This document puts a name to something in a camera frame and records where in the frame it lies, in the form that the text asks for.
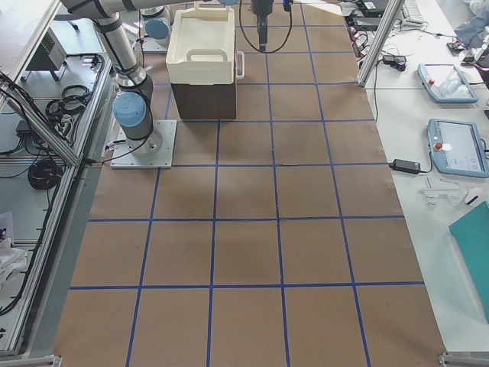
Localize white and brown drawer cabinet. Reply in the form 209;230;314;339
166;2;237;120

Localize upper teach pendant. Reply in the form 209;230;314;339
417;63;478;103

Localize teach pendant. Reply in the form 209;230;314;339
417;63;478;103
426;119;488;178

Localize black power adapter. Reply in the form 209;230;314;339
389;159;421;174

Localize grey electronics box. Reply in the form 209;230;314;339
26;28;67;81

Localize lower teach pendant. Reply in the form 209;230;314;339
426;119;488;178

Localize black looped gripper cable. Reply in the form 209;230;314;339
238;0;294;54

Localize aluminium frame post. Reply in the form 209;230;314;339
356;0;404;87

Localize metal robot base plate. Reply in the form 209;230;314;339
109;120;178;169

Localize coiled black cables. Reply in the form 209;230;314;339
27;158;58;191

